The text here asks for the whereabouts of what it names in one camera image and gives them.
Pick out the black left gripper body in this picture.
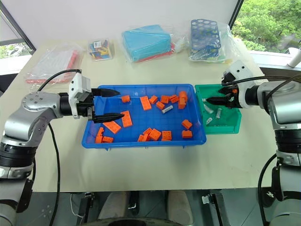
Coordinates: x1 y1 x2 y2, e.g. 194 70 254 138
76 88 96 122

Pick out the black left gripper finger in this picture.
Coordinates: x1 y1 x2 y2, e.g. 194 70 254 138
93 113 125 124
92 88 121 98

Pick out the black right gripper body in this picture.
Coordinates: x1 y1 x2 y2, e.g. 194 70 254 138
224 86 240 110

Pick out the green plastic bin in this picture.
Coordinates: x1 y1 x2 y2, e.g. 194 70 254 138
195 84 243 135

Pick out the blue plastic bin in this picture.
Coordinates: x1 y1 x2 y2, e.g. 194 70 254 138
81 83 208 150

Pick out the clear box of coloured pieces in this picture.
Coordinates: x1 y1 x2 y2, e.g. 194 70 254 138
87 39 113 62

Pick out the clear plastic bag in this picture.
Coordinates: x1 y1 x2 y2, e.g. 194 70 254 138
188 20 236 65
121 23 191 64

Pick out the clear bag with red strips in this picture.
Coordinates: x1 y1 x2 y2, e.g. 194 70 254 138
24 43 85 85

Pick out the blue test tube rack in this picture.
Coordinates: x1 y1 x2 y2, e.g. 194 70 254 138
190 19 222 60

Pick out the teal plastic box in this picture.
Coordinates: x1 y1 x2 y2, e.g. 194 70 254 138
121 23 172 62

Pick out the white pole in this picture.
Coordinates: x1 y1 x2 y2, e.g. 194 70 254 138
287 48 301 69

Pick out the beige rounded shape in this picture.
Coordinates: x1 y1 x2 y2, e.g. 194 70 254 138
97 191 128 220
167 190 194 225

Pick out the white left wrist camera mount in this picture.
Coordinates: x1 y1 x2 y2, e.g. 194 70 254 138
68 72 92 119

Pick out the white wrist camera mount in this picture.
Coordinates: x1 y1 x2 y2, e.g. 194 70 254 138
221 59 251 109
68 72 92 119

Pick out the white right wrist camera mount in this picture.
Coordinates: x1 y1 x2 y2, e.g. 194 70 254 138
221 59 251 109

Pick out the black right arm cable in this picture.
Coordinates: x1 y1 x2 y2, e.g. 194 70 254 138
221 74 301 97

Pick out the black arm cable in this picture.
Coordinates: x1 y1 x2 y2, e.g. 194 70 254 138
37 68 82 226
221 74 301 97

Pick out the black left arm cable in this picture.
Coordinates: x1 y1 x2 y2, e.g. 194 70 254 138
37 68 82 226

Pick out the black metal bracket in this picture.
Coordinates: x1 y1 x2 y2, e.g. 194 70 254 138
201 193 228 226
79 191 95 219

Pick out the thin white cable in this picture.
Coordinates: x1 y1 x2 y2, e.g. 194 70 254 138
70 193 83 217

